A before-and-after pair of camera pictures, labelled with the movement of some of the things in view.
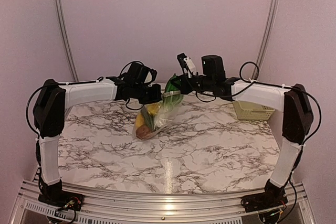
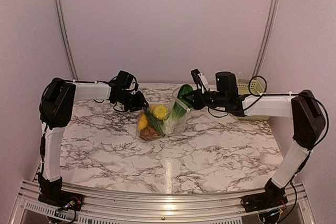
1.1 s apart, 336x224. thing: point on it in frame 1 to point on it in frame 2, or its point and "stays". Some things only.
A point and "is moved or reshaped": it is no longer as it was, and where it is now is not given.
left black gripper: (157, 96) to (139, 103)
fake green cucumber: (149, 119) to (158, 124)
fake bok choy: (171, 98) to (184, 102)
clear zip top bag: (153, 118) is moved or reshaped
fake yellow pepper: (153, 108) stays
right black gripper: (184, 87) to (197, 103)
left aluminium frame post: (62, 26) stays
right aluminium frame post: (270, 24) stays
